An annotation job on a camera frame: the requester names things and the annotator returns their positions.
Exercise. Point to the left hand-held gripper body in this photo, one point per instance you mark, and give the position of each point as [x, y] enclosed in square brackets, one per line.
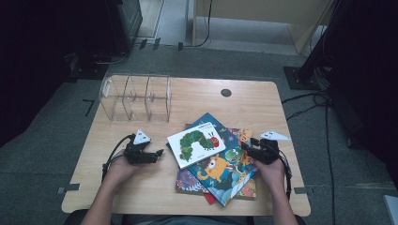
[136, 153]

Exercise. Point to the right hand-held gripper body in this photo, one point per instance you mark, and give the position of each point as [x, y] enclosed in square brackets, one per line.
[266, 153]

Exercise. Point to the blue monster picture book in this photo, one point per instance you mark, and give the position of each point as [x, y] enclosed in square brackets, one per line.
[225, 178]

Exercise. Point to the white caterpillar picture book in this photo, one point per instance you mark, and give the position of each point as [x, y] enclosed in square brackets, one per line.
[195, 145]

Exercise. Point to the colourful cartoon animals book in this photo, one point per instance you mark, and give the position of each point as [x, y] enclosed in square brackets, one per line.
[187, 182]

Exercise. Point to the clear acrylic book rack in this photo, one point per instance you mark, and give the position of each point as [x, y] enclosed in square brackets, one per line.
[134, 97]

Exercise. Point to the person's right hand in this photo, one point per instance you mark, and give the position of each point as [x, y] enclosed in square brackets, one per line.
[273, 173]

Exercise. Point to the person's left hand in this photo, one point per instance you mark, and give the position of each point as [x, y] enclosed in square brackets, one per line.
[120, 170]

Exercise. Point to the grey tape strip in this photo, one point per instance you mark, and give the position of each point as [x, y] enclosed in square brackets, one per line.
[302, 190]
[70, 188]

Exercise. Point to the black round table grommet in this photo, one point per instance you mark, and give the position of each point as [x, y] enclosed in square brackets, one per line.
[226, 92]

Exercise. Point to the black tape corner mark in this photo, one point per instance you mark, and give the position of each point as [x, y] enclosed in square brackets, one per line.
[89, 106]

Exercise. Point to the black tape strip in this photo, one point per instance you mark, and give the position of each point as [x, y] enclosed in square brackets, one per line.
[156, 43]
[180, 46]
[143, 43]

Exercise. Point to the light wooden cabinet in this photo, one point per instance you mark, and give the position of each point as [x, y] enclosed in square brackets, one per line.
[250, 11]

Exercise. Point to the dark cabinet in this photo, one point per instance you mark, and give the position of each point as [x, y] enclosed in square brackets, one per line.
[125, 22]

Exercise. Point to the white box corner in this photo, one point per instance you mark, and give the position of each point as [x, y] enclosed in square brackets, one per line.
[391, 209]

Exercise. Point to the black stand base plate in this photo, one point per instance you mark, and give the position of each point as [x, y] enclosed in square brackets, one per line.
[295, 78]

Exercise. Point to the black stand post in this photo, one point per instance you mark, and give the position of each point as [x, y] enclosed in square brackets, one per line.
[322, 40]

